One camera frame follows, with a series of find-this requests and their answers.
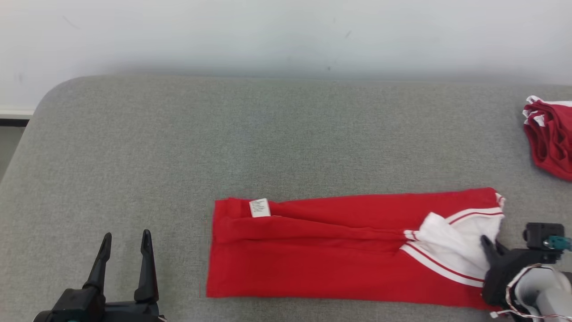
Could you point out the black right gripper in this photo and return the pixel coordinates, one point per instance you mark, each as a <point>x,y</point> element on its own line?
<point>500,277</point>

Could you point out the red Bulls 23 jersey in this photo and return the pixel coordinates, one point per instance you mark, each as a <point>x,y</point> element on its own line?
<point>313,268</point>

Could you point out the red shorts with white trim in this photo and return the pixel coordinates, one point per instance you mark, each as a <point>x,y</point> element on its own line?
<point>552,143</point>

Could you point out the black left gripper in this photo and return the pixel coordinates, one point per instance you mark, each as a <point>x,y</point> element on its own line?
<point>89,311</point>

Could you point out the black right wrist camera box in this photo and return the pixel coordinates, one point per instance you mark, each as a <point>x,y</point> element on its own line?
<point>536,232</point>

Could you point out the teal right camera connector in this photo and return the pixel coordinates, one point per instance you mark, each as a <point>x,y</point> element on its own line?
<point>556,243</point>

